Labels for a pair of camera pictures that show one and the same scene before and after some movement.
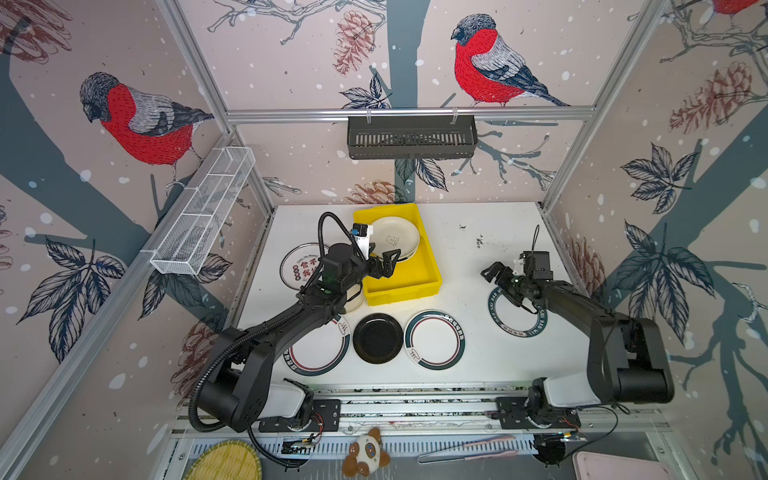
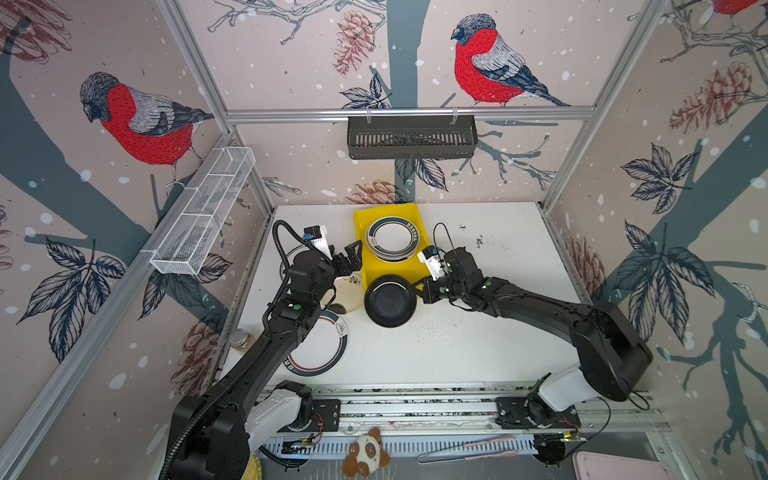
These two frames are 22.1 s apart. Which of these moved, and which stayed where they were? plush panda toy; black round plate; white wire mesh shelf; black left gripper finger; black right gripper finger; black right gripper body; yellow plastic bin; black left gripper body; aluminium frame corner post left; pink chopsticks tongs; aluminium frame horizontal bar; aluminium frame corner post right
Moved: black left gripper body; black right gripper finger; black right gripper body; black round plate; black left gripper finger
Stayed: pink chopsticks tongs; aluminium frame corner post left; aluminium frame horizontal bar; aluminium frame corner post right; plush panda toy; white wire mesh shelf; yellow plastic bin
